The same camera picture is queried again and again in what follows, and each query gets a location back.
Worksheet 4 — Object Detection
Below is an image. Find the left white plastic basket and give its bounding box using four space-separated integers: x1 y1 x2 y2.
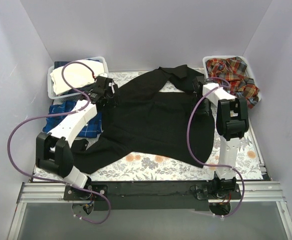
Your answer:
47 56 109 102

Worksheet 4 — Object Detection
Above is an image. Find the blue plaid shirt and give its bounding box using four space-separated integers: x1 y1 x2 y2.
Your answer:
42 100 102 138

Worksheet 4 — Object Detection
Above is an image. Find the cream white folded shirt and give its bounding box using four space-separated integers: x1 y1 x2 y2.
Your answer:
50 59 107 95

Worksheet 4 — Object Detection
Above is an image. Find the floral patterned table mat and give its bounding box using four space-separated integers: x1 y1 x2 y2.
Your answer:
33 71 264 181

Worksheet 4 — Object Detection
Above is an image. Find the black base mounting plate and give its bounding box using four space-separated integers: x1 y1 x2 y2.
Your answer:
63 180 226 211

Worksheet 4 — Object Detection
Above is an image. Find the white plastic basket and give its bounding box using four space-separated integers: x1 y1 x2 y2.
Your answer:
47 56 109 102
202 55 262 108

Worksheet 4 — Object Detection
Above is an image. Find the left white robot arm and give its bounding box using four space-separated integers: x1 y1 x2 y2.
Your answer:
35 76 118 200

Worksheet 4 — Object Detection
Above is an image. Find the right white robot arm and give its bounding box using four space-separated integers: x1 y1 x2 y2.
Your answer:
187 77 249 200

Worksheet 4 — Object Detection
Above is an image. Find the right white plastic basket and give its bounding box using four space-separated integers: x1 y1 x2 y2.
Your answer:
202 55 262 108

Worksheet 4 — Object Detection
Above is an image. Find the red plaid shirt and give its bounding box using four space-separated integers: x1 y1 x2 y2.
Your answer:
205 56 260 110

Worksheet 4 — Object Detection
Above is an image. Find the black long sleeve shirt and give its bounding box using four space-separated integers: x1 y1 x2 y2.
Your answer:
72 65 215 174

